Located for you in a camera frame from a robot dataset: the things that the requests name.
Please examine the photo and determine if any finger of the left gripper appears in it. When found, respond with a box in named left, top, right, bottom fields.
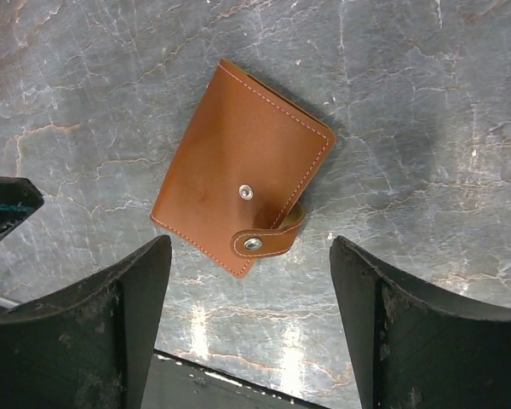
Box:
left=0, top=176, right=44, bottom=241

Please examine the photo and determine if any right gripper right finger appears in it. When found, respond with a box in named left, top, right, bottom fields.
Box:
left=330, top=236, right=511, bottom=408

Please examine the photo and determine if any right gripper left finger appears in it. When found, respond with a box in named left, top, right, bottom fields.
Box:
left=0, top=235, right=172, bottom=408

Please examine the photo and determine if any brown leather card holder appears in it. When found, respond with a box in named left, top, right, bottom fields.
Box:
left=151, top=60, right=336, bottom=278

